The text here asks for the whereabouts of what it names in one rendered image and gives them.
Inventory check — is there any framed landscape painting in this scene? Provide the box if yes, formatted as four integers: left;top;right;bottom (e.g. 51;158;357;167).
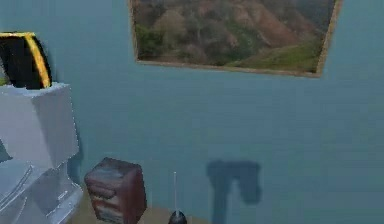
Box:
128;0;344;79

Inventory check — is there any black toilet brush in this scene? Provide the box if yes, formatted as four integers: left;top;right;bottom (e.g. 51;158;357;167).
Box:
167;171;189;224

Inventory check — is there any dark red brown bin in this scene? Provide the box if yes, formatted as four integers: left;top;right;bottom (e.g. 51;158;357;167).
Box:
83;157;148;224

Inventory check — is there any white toilet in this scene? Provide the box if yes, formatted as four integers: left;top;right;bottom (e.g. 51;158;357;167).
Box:
0;81;84;224

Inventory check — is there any black box with yellow trim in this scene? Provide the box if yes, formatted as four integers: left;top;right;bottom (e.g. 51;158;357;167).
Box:
0;31;53;90

